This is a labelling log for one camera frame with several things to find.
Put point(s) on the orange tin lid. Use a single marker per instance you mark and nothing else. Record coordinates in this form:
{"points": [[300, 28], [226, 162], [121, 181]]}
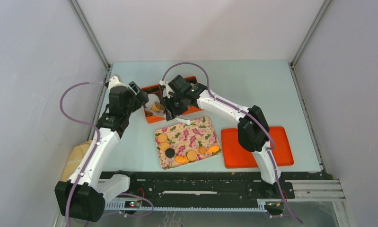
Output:
{"points": [[237, 157]]}

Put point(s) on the orange pumpkin cookie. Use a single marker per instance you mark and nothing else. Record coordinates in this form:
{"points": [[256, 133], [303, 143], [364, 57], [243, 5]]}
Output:
{"points": [[181, 159], [213, 149]]}

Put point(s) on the black round cookie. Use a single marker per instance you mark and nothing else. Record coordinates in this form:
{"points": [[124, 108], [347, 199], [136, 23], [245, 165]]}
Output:
{"points": [[170, 153]]}

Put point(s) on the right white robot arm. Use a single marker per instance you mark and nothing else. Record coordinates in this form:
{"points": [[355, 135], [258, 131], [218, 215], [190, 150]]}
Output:
{"points": [[252, 129]]}

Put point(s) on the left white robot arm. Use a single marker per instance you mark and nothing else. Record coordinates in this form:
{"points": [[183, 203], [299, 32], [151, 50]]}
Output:
{"points": [[82, 196]]}

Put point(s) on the floral cookie tray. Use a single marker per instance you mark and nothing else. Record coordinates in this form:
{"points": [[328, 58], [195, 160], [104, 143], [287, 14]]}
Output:
{"points": [[184, 138]]}

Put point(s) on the orange cookie tin box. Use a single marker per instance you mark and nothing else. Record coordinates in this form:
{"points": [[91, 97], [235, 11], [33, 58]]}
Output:
{"points": [[155, 89]]}

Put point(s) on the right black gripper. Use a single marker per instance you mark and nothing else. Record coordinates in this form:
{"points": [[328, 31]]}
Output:
{"points": [[167, 101]]}

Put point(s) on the white paper cupcake liner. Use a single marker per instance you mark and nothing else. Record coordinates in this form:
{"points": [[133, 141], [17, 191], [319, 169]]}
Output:
{"points": [[152, 100], [156, 113]]}

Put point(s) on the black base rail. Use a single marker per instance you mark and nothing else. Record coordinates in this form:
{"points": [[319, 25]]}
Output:
{"points": [[208, 190]]}

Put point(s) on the yellow cloth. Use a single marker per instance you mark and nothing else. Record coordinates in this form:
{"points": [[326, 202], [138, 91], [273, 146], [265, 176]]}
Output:
{"points": [[74, 159]]}

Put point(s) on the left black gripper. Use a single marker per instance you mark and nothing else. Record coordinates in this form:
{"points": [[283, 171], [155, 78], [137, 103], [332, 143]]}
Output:
{"points": [[139, 98]]}

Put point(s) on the small tan cookie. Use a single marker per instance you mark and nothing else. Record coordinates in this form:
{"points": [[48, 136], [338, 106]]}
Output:
{"points": [[202, 150]]}

